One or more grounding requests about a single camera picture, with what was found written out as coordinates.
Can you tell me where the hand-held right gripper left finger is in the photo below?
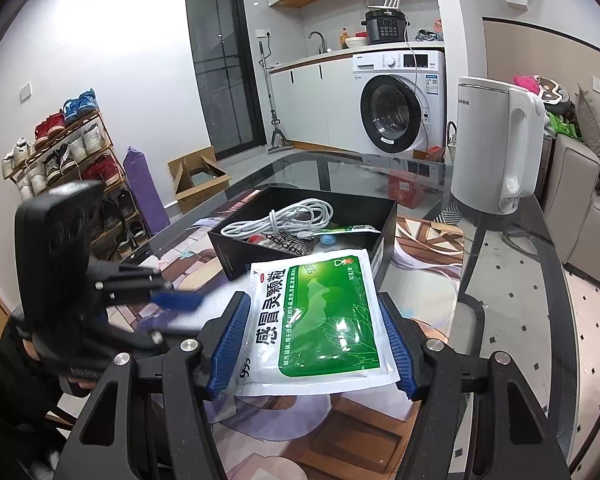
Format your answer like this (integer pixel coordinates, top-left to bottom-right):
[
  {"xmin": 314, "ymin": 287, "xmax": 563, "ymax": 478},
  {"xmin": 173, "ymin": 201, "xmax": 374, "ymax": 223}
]
[{"xmin": 70, "ymin": 290, "xmax": 253, "ymax": 480}]

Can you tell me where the green bag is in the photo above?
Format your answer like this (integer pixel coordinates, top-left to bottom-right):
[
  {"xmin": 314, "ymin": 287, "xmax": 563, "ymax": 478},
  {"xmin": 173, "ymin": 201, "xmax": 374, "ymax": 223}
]
[{"xmin": 547, "ymin": 112, "xmax": 581, "ymax": 138}]

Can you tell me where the red box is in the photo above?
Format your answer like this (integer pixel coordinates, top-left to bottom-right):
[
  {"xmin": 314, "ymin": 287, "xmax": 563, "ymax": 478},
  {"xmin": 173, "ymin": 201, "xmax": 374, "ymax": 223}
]
[{"xmin": 387, "ymin": 160, "xmax": 443, "ymax": 208}]

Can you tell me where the white electric kettle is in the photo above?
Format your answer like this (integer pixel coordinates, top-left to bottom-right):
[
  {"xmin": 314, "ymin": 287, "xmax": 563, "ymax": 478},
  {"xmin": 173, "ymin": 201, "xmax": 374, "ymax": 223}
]
[{"xmin": 450, "ymin": 76, "xmax": 546, "ymax": 215}]

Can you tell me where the purple yoga mat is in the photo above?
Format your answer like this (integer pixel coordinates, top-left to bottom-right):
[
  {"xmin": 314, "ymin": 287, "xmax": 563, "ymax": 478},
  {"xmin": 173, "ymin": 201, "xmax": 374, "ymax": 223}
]
[{"xmin": 123, "ymin": 146, "xmax": 170, "ymax": 236}]

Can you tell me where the black pressure cooker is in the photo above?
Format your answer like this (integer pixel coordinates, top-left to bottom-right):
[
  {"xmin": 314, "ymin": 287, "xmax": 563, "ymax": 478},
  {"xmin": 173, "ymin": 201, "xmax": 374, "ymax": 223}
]
[{"xmin": 361, "ymin": 8, "xmax": 410, "ymax": 45}]

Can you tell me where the open brown cardboard carton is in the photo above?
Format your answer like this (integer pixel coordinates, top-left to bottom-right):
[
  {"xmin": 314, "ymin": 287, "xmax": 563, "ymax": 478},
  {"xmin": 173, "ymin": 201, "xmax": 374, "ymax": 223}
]
[{"xmin": 167, "ymin": 146, "xmax": 233, "ymax": 215}]

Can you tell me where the wooden shoe rack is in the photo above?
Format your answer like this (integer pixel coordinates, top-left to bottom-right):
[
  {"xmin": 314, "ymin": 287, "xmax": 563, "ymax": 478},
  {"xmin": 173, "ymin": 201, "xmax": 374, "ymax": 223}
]
[{"xmin": 2, "ymin": 110, "xmax": 151, "ymax": 266}]

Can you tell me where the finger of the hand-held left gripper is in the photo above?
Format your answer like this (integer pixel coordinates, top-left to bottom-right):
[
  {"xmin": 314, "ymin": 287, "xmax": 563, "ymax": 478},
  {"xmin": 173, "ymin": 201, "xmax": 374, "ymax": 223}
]
[
  {"xmin": 95, "ymin": 265, "xmax": 203, "ymax": 312},
  {"xmin": 102, "ymin": 309, "xmax": 182, "ymax": 355}
]

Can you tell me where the black cardboard box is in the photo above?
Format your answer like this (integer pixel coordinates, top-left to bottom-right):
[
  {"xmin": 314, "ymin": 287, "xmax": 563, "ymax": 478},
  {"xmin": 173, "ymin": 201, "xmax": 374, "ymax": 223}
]
[{"xmin": 207, "ymin": 186, "xmax": 398, "ymax": 291}]

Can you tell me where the white cable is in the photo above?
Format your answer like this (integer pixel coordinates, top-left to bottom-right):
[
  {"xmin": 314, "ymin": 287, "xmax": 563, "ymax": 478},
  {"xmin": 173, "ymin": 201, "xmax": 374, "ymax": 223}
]
[{"xmin": 221, "ymin": 198, "xmax": 335, "ymax": 241}]

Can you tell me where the wicker basket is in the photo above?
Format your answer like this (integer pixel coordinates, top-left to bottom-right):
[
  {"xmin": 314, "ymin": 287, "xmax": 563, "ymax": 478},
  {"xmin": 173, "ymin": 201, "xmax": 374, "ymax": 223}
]
[{"xmin": 446, "ymin": 121, "xmax": 460, "ymax": 163}]

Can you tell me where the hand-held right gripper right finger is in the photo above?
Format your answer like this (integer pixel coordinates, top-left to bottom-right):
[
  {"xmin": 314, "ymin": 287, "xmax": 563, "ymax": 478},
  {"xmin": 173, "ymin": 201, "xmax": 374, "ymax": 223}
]
[{"xmin": 376, "ymin": 291, "xmax": 551, "ymax": 480}]

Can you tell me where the brown plush toy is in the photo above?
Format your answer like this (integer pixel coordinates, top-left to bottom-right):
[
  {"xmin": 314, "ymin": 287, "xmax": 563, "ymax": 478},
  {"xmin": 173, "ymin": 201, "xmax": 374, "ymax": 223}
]
[{"xmin": 537, "ymin": 77, "xmax": 563, "ymax": 106}]

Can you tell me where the grey sofa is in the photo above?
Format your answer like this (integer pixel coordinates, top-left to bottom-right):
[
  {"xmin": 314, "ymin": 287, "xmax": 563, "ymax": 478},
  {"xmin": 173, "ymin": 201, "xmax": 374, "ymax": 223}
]
[{"xmin": 542, "ymin": 135, "xmax": 600, "ymax": 281}]

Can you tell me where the dark glass door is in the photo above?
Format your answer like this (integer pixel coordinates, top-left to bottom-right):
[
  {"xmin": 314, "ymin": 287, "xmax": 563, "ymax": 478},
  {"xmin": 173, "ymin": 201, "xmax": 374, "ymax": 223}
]
[{"xmin": 185, "ymin": 0, "xmax": 263, "ymax": 161}]

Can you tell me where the white washing machine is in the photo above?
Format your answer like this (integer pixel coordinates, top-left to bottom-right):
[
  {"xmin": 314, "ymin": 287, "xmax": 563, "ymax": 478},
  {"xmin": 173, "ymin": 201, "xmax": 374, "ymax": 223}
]
[{"xmin": 351, "ymin": 49, "xmax": 448, "ymax": 155}]

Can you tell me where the clear printed plastic bag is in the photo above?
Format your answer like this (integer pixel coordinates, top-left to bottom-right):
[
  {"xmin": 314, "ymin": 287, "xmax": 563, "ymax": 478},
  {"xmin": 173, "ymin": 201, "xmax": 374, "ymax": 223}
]
[{"xmin": 252, "ymin": 232, "xmax": 316, "ymax": 257}]

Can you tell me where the shoe rack with shoes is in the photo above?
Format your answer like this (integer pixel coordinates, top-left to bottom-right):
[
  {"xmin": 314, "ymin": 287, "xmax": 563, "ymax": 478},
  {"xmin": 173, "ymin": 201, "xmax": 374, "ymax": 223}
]
[{"xmin": 1, "ymin": 89, "xmax": 151, "ymax": 261}]

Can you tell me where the flat mop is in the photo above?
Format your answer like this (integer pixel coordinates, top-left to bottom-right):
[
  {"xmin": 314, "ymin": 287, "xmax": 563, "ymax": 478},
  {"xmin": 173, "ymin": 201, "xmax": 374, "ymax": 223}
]
[{"xmin": 259, "ymin": 42, "xmax": 293, "ymax": 156}]

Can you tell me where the person's left forearm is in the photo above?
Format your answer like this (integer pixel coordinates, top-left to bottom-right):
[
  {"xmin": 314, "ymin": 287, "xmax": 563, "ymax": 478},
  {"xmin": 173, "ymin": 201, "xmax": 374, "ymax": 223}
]
[{"xmin": 0, "ymin": 330, "xmax": 68, "ymax": 463}]

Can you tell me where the white counter cabinet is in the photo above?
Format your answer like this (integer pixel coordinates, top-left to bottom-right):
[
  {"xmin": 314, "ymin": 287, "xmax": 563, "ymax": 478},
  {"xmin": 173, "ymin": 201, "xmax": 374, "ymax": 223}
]
[{"xmin": 269, "ymin": 52, "xmax": 361, "ymax": 151}]

